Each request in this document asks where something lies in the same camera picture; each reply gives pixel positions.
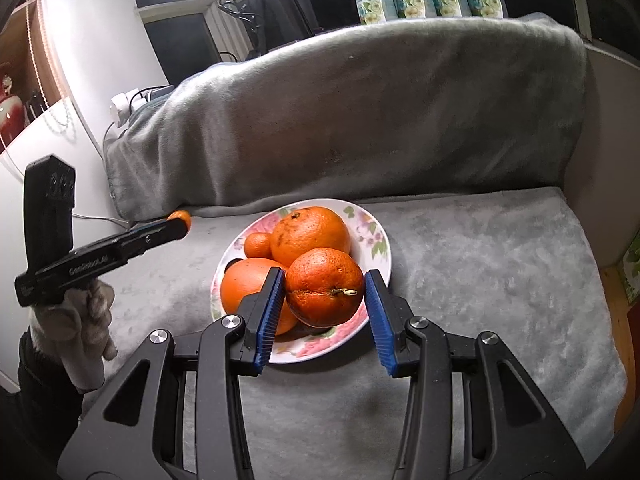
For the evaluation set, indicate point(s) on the grey blanket on backrest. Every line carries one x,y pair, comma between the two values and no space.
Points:
410,107

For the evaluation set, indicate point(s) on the large speckled orange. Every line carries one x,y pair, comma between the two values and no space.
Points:
305,229

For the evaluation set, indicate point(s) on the red white ornament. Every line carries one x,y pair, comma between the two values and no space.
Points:
12,112

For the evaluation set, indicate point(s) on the floral white plate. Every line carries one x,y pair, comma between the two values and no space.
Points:
370,249

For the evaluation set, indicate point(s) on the large smooth orange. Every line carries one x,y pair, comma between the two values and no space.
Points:
243,278

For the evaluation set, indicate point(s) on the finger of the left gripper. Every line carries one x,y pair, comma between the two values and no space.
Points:
153,235

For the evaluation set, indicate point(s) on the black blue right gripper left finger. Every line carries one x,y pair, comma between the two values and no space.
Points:
173,410

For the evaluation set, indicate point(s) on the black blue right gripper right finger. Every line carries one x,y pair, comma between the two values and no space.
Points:
473,411

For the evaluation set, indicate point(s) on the black camera box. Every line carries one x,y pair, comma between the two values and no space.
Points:
48,201

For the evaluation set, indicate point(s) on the white gloved left hand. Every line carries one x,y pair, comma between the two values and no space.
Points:
76,333

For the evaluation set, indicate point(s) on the wrinkled tangerine with stem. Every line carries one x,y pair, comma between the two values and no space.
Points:
324,287

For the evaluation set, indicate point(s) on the black sleeve forearm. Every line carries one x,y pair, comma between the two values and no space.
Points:
48,404

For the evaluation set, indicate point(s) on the white power strip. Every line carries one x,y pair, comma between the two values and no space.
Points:
124,104

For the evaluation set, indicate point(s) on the small mandarin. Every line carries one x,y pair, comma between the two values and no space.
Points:
257,245

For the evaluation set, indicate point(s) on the tiny orange kumquat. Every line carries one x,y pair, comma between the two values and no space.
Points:
183,216

